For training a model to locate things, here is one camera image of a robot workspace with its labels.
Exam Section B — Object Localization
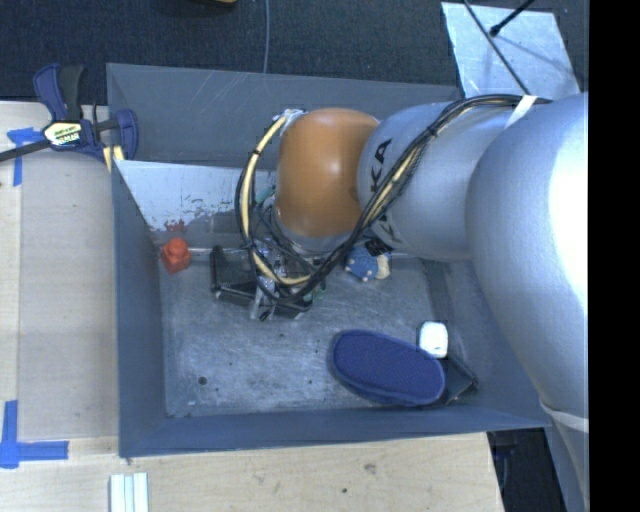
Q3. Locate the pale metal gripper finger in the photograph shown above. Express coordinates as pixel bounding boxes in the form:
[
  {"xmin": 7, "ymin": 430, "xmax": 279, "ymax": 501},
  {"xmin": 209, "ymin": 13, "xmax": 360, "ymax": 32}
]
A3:
[{"xmin": 249, "ymin": 288, "xmax": 274, "ymax": 322}]

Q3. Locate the black folded box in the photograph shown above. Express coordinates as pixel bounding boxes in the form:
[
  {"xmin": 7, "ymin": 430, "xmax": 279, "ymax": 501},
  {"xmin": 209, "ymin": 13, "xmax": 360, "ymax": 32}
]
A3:
[{"xmin": 208, "ymin": 244, "xmax": 312, "ymax": 321}]

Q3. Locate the grey metal bin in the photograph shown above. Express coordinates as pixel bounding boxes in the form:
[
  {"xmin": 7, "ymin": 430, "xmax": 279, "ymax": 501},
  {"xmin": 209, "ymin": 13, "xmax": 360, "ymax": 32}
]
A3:
[{"xmin": 105, "ymin": 62, "xmax": 552, "ymax": 459}]

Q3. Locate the blue toy animal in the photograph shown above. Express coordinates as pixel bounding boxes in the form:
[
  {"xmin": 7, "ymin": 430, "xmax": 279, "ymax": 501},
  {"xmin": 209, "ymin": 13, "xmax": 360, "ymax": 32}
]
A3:
[{"xmin": 343, "ymin": 244, "xmax": 392, "ymax": 283}]

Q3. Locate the small red block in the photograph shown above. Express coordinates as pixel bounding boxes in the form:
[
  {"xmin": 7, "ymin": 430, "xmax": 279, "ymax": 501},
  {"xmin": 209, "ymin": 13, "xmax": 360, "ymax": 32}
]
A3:
[{"xmin": 160, "ymin": 237, "xmax": 192, "ymax": 275}]

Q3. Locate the blue oval cloth pad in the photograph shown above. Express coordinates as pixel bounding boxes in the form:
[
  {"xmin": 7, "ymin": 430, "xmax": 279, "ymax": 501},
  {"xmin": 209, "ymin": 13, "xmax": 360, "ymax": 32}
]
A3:
[{"xmin": 327, "ymin": 329, "xmax": 447, "ymax": 408}]

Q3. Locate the small white block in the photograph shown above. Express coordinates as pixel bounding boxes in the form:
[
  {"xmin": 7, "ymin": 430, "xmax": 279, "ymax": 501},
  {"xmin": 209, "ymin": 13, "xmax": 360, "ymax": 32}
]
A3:
[{"xmin": 418, "ymin": 320, "xmax": 450, "ymax": 360}]

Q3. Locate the pale wood flat board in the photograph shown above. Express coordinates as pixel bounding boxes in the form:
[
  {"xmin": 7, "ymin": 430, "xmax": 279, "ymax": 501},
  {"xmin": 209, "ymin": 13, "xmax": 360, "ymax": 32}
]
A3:
[{"xmin": 17, "ymin": 153, "xmax": 121, "ymax": 442}]

